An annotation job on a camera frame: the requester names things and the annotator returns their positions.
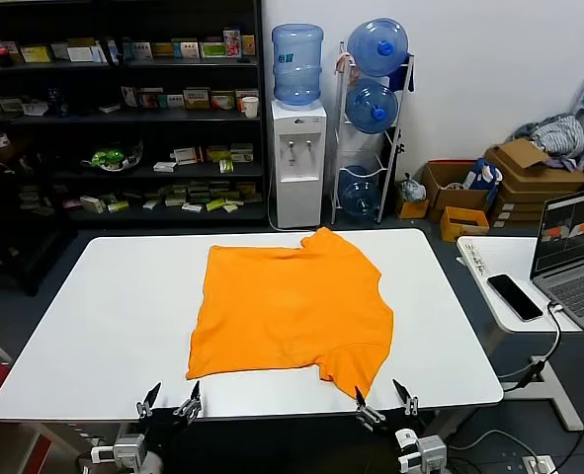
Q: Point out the white box red stripe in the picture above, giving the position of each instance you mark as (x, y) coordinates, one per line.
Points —
(186, 156)

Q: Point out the white box green edge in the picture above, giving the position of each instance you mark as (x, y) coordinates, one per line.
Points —
(92, 204)

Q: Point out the bowl with green items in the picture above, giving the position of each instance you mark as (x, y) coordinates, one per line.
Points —
(111, 158)

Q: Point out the yellow framed medicine box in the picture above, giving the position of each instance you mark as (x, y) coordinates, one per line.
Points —
(196, 99)

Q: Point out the orange t-shirt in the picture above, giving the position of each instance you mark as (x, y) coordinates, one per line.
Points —
(291, 306)

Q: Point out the pink cloth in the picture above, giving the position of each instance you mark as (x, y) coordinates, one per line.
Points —
(345, 66)

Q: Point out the white small basket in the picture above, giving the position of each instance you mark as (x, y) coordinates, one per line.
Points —
(34, 107)

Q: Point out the green tube box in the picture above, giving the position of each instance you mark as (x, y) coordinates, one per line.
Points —
(117, 207)

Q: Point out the grey plastic bag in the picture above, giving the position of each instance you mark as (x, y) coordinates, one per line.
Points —
(414, 188)

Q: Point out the white green stacked box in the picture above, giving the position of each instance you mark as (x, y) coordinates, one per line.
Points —
(242, 153)

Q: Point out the dark blue bottle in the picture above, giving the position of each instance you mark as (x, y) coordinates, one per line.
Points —
(57, 102)

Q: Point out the red white medicine box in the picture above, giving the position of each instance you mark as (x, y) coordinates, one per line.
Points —
(222, 101)

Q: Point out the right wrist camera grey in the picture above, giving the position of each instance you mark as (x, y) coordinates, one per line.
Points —
(427, 451)

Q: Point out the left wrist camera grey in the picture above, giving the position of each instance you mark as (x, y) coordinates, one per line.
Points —
(126, 449)

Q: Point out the blue water jug with label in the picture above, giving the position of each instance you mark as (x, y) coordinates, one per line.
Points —
(297, 64)

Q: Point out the orange printed medicine box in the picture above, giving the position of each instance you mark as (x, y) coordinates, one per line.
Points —
(149, 99)

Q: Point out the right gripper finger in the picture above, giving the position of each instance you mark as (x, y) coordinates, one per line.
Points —
(365, 412)
(410, 404)

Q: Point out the teal white medicine box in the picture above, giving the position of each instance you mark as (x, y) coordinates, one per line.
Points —
(137, 51)

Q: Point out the colourful tall box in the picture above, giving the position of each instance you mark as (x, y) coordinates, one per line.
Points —
(232, 43)

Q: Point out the white blue upright box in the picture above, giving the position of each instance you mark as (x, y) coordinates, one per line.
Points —
(129, 97)

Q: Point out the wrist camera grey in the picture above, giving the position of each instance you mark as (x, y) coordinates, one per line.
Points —
(427, 451)
(126, 449)

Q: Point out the white strip with markings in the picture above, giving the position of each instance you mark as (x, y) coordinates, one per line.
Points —
(475, 259)

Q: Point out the flat white medicine box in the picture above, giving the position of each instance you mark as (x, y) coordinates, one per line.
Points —
(164, 167)

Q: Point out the blue white bag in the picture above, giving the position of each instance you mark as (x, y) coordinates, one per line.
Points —
(484, 175)

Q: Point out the black shelving unit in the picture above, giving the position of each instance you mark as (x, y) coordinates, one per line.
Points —
(99, 126)

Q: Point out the black smartphone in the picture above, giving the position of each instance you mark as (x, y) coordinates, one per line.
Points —
(515, 297)

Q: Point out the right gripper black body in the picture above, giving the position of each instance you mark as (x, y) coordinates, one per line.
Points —
(395, 425)

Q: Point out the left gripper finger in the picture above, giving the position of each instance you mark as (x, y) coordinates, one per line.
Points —
(191, 404)
(148, 401)

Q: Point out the white paper cup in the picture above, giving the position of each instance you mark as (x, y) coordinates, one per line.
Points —
(250, 107)

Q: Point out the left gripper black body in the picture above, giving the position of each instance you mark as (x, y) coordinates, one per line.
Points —
(165, 427)

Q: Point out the bright green box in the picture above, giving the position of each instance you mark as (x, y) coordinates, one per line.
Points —
(215, 205)

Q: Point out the small white red box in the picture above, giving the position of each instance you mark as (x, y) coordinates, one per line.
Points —
(192, 207)

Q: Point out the stack of flat cardboard boxes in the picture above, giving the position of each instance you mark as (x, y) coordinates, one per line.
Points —
(524, 207)

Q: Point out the white floor power strip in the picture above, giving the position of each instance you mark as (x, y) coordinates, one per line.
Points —
(538, 464)

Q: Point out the yellow tall box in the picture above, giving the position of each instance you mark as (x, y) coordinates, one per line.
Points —
(248, 45)

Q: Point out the yellow green medicine box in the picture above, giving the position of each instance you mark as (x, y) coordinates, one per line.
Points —
(218, 153)

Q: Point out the small orange cardboard box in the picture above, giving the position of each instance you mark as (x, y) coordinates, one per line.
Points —
(464, 224)

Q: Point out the cardboard box with open flap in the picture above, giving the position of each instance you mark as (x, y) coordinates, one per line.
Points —
(538, 180)

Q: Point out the grey side table leg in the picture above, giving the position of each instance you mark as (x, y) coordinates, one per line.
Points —
(560, 390)

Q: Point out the yellow cardboard box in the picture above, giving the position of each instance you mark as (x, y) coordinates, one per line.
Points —
(412, 208)

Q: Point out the flat yellow medicine box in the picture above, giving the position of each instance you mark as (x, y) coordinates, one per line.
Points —
(163, 49)

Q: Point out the purple cloth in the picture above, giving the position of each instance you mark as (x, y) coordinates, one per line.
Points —
(560, 164)

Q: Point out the brown white medicine box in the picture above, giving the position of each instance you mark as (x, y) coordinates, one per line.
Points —
(239, 95)

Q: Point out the pile of grey clothes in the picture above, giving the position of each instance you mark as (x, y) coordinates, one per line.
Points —
(558, 133)

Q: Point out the white water dispenser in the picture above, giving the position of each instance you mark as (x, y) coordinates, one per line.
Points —
(299, 173)

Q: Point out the grey open laptop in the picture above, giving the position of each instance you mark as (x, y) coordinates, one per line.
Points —
(575, 291)

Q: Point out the large open cardboard box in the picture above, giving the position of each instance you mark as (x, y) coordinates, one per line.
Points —
(457, 197)

